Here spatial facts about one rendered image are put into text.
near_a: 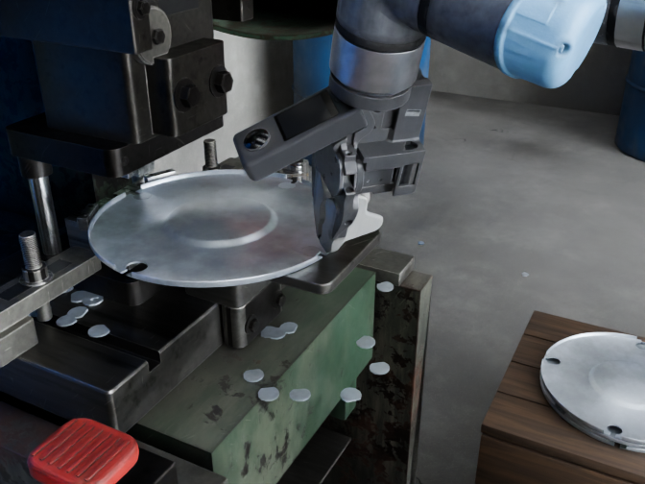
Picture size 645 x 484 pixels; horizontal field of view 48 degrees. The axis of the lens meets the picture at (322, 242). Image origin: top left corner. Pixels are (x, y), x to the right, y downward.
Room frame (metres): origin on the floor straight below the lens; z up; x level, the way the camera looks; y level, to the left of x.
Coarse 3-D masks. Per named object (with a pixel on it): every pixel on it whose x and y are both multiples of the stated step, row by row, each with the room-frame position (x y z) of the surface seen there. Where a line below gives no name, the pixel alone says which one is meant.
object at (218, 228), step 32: (160, 192) 0.82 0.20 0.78; (192, 192) 0.82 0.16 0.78; (224, 192) 0.82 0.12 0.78; (256, 192) 0.82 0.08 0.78; (288, 192) 0.82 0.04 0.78; (96, 224) 0.73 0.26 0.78; (128, 224) 0.73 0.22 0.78; (160, 224) 0.73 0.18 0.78; (192, 224) 0.72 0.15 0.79; (224, 224) 0.72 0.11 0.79; (256, 224) 0.72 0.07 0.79; (288, 224) 0.73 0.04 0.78; (128, 256) 0.65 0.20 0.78; (160, 256) 0.65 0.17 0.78; (192, 256) 0.65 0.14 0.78; (224, 256) 0.65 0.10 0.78; (256, 256) 0.65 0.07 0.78; (288, 256) 0.65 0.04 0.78; (320, 256) 0.65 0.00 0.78
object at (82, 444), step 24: (72, 432) 0.41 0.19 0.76; (96, 432) 0.41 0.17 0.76; (120, 432) 0.42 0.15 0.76; (48, 456) 0.39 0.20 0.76; (72, 456) 0.39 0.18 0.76; (96, 456) 0.39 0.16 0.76; (120, 456) 0.39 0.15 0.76; (48, 480) 0.37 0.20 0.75; (72, 480) 0.37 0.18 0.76; (96, 480) 0.37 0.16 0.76
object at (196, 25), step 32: (160, 0) 0.74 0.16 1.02; (192, 0) 0.79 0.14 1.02; (160, 32) 0.71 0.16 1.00; (192, 32) 0.78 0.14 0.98; (64, 64) 0.73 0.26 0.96; (96, 64) 0.71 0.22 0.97; (128, 64) 0.69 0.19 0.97; (160, 64) 0.70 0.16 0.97; (192, 64) 0.73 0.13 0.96; (224, 64) 0.78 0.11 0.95; (64, 96) 0.73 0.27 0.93; (96, 96) 0.71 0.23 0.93; (128, 96) 0.69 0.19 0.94; (160, 96) 0.71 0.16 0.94; (192, 96) 0.71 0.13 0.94; (224, 96) 0.78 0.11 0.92; (64, 128) 0.74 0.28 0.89; (96, 128) 0.72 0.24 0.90; (128, 128) 0.70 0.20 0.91; (160, 128) 0.71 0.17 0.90; (192, 128) 0.72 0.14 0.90
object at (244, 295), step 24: (360, 240) 0.69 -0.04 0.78; (312, 264) 0.64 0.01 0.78; (336, 264) 0.64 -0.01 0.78; (192, 288) 0.70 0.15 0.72; (216, 288) 0.68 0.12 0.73; (240, 288) 0.68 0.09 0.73; (264, 288) 0.72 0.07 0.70; (312, 288) 0.60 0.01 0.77; (240, 312) 0.68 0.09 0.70; (264, 312) 0.71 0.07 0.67; (240, 336) 0.67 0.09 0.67
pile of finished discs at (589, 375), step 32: (576, 352) 1.05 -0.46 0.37; (608, 352) 1.05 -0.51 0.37; (640, 352) 1.05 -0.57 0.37; (544, 384) 0.95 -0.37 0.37; (576, 384) 0.96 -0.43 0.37; (608, 384) 0.95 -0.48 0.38; (640, 384) 0.95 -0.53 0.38; (576, 416) 0.87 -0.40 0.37; (608, 416) 0.88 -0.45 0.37; (640, 416) 0.88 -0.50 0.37; (640, 448) 0.82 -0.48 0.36
